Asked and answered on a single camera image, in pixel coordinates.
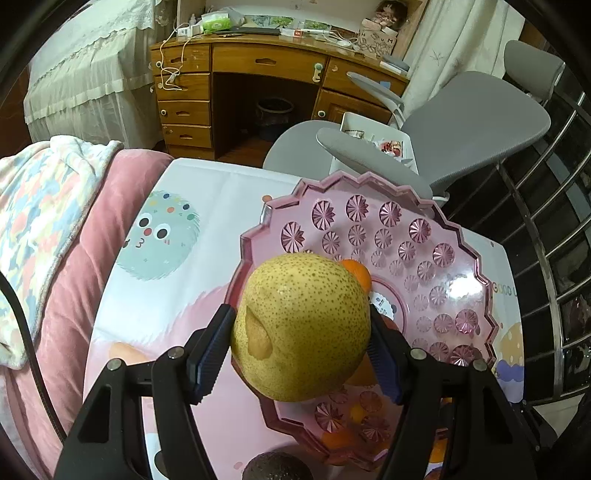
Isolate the white curtain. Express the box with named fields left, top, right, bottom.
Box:
left=402, top=0, right=527, bottom=100

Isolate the black cable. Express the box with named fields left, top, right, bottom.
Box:
left=0, top=272, right=70, bottom=444

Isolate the pink quilt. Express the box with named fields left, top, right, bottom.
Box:
left=0, top=148, right=174, bottom=480

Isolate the green tissue pack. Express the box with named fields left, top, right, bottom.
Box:
left=202, top=11, right=232, bottom=34

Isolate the yellow speckled pear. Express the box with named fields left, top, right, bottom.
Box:
left=231, top=251, right=372, bottom=402

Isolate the wooden desk with drawers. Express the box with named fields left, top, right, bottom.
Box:
left=150, top=32, right=411, bottom=162

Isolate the pastel patterned blanket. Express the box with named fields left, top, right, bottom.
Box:
left=0, top=135, right=124, bottom=370

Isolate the white charging cable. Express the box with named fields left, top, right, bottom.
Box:
left=154, top=28, right=195, bottom=93

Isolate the wooden lettered box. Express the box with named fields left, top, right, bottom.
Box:
left=358, top=18, right=399, bottom=58

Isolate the doll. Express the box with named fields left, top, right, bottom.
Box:
left=376, top=0, right=409, bottom=24

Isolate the dark avocado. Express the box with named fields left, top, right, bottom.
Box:
left=242, top=451, right=315, bottom=480

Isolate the bed with white lace cover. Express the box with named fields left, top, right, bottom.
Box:
left=23, top=0, right=178, bottom=148

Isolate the pink plastic fruit plate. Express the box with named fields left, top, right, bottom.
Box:
left=238, top=170, right=502, bottom=472

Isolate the dark waste bin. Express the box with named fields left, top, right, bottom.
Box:
left=256, top=98, right=295, bottom=141

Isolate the white storage box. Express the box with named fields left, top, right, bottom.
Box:
left=339, top=111, right=420, bottom=176

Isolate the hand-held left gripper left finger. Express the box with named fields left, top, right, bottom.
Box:
left=54, top=302, right=238, bottom=480

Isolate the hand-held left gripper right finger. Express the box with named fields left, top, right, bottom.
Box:
left=367, top=305, right=541, bottom=480

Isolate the grey office chair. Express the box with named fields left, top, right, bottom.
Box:
left=262, top=41, right=566, bottom=204

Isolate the cartoon printed tablecloth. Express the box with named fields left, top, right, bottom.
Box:
left=83, top=157, right=525, bottom=480

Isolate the small orange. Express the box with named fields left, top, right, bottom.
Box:
left=339, top=259, right=373, bottom=296
left=346, top=355, right=379, bottom=387

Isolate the metal railing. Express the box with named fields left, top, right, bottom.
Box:
left=443, top=92, right=591, bottom=407

